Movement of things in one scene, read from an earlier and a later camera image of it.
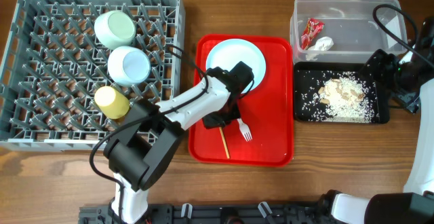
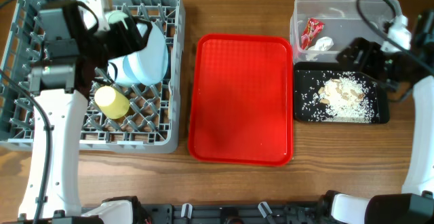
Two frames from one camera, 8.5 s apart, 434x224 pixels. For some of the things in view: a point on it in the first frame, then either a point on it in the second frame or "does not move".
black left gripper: (211, 121) to (127, 45)
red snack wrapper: (312, 29) does not move
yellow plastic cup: (111, 103) does not move
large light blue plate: (227, 53) to (149, 66)
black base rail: (217, 214) does not move
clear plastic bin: (345, 30) does not move
